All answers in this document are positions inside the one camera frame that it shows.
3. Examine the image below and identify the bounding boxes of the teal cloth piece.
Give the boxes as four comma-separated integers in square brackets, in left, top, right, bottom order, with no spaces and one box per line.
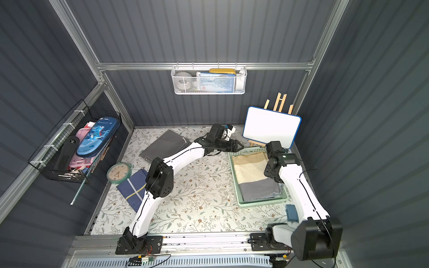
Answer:
[285,204,299,223]

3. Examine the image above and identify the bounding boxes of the black remote in basket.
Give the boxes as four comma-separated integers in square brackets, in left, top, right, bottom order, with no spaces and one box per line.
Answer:
[53,136,80,172]

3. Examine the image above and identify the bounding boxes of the white board on easel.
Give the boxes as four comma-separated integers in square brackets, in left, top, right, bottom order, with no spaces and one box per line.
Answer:
[242,93,302,149]

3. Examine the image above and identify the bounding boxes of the mint green plastic basket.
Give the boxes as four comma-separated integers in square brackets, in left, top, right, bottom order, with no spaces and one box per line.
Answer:
[228,147,290,207]

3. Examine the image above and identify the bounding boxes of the blue packet in basket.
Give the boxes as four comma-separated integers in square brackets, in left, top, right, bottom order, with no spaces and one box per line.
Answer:
[196,72,236,93]

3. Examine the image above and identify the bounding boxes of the navy blue cloth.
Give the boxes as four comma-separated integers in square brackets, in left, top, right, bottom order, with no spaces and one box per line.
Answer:
[117,169,147,212]

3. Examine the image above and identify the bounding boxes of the blue shark pencil case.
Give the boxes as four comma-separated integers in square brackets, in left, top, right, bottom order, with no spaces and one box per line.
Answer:
[76,117,121,158]

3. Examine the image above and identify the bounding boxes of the white tape roll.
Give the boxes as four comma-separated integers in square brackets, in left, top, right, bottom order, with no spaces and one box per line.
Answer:
[173,71,193,91]

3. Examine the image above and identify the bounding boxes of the plain grey pillowcase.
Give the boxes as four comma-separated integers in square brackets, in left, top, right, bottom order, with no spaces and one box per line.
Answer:
[139,130,191,163]

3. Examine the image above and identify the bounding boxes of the floral table cloth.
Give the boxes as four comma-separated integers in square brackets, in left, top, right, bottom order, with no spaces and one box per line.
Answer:
[90,126,296,235]

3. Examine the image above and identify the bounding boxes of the green round clock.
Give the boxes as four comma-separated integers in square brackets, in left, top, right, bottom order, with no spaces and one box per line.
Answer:
[106,162,132,184]

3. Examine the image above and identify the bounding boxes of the beige and grey pillowcase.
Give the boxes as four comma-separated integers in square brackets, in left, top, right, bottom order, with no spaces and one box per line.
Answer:
[231,152,283,203]

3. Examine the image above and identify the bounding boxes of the yellow item in basket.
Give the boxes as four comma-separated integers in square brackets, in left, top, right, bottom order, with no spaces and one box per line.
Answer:
[209,68,236,75]

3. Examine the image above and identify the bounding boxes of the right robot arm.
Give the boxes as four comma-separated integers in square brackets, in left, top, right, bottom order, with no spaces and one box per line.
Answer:
[264,141,343,261]

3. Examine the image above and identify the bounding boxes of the black wire side basket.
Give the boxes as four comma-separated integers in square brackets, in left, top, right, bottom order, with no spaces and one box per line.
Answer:
[29,100,122,184]

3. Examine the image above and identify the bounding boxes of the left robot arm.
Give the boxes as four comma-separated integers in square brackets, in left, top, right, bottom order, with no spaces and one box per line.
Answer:
[118,124,244,253]

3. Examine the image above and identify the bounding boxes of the white wire wall basket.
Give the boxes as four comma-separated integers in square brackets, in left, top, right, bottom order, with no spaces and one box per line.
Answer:
[170,66,248,95]

